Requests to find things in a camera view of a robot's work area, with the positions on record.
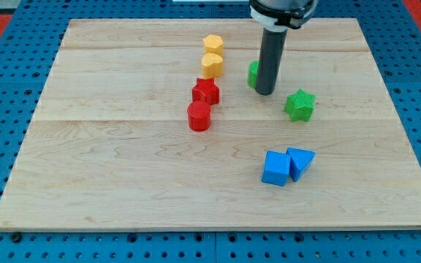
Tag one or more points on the red star block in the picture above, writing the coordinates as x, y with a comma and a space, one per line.
206, 90

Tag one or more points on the green star block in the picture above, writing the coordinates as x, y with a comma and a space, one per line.
300, 106

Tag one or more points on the red cylinder block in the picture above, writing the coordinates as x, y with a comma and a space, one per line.
199, 113

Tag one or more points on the wooden board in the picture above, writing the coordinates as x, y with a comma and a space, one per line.
109, 148

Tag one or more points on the yellow heart block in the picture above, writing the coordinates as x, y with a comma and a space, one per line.
212, 65

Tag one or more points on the green round block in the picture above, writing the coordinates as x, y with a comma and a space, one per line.
252, 74

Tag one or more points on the blue cube block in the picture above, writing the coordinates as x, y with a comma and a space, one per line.
276, 168

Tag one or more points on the yellow pentagon block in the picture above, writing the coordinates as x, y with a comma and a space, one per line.
213, 44

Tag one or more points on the blue triangle block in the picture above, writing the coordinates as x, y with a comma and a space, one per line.
300, 160

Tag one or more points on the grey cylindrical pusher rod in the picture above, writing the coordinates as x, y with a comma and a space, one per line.
272, 46

